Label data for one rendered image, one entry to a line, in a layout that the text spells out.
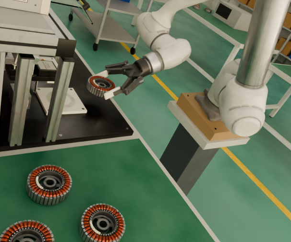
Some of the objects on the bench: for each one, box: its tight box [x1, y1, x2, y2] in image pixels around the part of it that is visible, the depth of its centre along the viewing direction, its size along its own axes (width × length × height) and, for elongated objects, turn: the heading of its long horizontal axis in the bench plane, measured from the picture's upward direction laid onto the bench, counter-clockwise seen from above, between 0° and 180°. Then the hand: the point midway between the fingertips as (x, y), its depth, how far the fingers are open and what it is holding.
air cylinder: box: [4, 52, 14, 71], centre depth 107 cm, size 5×8×6 cm
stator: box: [79, 204, 125, 242], centre depth 69 cm, size 11×11×4 cm
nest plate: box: [34, 88, 87, 115], centre depth 103 cm, size 15×15×1 cm
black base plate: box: [0, 51, 134, 152], centre depth 110 cm, size 47×64×2 cm
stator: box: [26, 165, 72, 205], centre depth 73 cm, size 11×11×4 cm
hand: (102, 86), depth 109 cm, fingers closed on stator, 11 cm apart
